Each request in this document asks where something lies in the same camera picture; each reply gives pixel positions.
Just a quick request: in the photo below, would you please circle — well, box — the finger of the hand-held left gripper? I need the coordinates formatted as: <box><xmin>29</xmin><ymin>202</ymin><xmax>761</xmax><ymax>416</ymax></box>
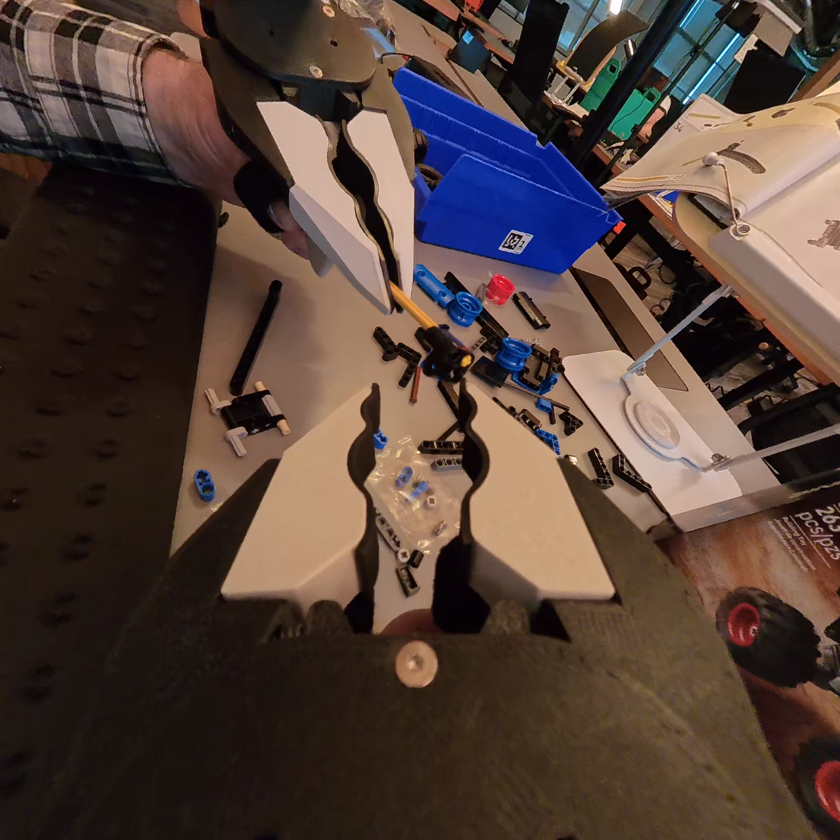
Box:
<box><xmin>335</xmin><ymin>107</ymin><xmax>417</xmax><ymax>301</ymax></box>
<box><xmin>256</xmin><ymin>100</ymin><xmax>395</xmax><ymax>317</ymax></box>

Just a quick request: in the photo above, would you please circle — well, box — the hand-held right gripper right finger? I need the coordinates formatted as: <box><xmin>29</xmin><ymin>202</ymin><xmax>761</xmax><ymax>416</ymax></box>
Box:
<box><xmin>431</xmin><ymin>379</ymin><xmax>622</xmax><ymax>634</ymax></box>

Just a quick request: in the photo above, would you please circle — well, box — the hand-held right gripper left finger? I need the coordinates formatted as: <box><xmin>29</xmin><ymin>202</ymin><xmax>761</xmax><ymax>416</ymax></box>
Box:
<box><xmin>220</xmin><ymin>384</ymin><xmax>383</xmax><ymax>634</ymax></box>

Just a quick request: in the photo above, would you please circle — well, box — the black frame with white pins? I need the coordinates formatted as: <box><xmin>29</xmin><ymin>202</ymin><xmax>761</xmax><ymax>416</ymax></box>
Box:
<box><xmin>205</xmin><ymin>381</ymin><xmax>293</xmax><ymax>457</ymax></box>

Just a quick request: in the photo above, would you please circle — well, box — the yellow toy axle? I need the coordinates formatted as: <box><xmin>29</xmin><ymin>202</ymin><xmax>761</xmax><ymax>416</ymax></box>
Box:
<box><xmin>389</xmin><ymin>282</ymin><xmax>438</xmax><ymax>330</ymax></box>

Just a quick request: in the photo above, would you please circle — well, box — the person's left forearm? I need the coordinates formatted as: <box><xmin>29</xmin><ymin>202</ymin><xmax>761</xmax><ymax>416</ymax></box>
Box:
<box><xmin>0</xmin><ymin>0</ymin><xmax>193</xmax><ymax>189</ymax></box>

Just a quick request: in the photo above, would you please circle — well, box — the grey desk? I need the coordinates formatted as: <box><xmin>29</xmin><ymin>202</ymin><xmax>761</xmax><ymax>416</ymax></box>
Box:
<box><xmin>169</xmin><ymin>197</ymin><xmax>746</xmax><ymax>631</ymax></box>

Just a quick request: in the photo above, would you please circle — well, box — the person's left hand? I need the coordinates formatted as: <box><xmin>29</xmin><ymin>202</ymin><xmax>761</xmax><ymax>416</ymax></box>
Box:
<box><xmin>144</xmin><ymin>54</ymin><xmax>311</xmax><ymax>260</ymax></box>

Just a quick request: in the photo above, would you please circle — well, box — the dark grey holed beam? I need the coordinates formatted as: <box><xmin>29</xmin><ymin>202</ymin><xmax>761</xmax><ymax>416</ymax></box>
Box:
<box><xmin>374</xmin><ymin>505</ymin><xmax>411</xmax><ymax>549</ymax></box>

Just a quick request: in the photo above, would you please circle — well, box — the stack of black toy beams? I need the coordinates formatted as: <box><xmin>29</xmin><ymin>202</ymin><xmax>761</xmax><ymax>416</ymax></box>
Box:
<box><xmin>373</xmin><ymin>325</ymin><xmax>654</xmax><ymax>493</ymax></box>

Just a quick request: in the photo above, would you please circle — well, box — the blue long tube connector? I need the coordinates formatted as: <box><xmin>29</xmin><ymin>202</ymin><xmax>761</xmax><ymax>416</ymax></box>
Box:
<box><xmin>413</xmin><ymin>264</ymin><xmax>455</xmax><ymax>303</ymax></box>

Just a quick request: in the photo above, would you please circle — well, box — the clear plastic bag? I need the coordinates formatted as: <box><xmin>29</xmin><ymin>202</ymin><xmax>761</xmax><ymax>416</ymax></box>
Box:
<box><xmin>364</xmin><ymin>436</ymin><xmax>463</xmax><ymax>552</ymax></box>

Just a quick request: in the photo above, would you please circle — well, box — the blue bin with square tag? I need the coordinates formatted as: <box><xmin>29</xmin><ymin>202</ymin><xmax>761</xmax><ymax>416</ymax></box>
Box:
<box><xmin>415</xmin><ymin>154</ymin><xmax>622</xmax><ymax>275</ymax></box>

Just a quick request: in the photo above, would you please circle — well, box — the white booklet stand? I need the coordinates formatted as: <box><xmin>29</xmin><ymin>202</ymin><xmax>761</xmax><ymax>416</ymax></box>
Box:
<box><xmin>563</xmin><ymin>190</ymin><xmax>840</xmax><ymax>519</ymax></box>

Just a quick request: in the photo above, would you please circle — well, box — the long black holed beam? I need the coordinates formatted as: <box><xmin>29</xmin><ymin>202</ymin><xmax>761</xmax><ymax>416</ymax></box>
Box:
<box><xmin>230</xmin><ymin>281</ymin><xmax>283</xmax><ymax>395</ymax></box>

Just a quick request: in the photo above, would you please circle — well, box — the black and blue chassis assembly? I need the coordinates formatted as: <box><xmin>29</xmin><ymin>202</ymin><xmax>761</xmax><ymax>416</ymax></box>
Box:
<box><xmin>472</xmin><ymin>338</ymin><xmax>564</xmax><ymax>395</ymax></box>

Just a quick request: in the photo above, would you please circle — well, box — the black ribbed toy block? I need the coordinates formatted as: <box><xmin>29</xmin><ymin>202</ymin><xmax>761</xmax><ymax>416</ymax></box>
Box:
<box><xmin>512</xmin><ymin>292</ymin><xmax>550</xmax><ymax>330</ymax></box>

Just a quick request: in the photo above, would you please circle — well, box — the monster truck toy set box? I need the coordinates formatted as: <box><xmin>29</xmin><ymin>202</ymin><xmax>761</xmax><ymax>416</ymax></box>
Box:
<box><xmin>656</xmin><ymin>486</ymin><xmax>840</xmax><ymax>840</ymax></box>

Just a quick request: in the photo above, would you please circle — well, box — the black dimpled mat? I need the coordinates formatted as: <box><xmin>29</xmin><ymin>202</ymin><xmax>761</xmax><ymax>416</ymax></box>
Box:
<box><xmin>0</xmin><ymin>164</ymin><xmax>221</xmax><ymax>840</ymax></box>

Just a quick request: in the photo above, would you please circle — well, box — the green plastic crate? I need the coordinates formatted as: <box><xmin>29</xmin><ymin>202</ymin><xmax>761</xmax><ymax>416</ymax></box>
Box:
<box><xmin>581</xmin><ymin>59</ymin><xmax>664</xmax><ymax>142</ymax></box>

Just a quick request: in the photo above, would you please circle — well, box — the instruction booklet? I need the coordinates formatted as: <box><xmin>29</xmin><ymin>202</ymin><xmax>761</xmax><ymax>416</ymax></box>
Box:
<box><xmin>600</xmin><ymin>92</ymin><xmax>840</xmax><ymax>253</ymax></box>

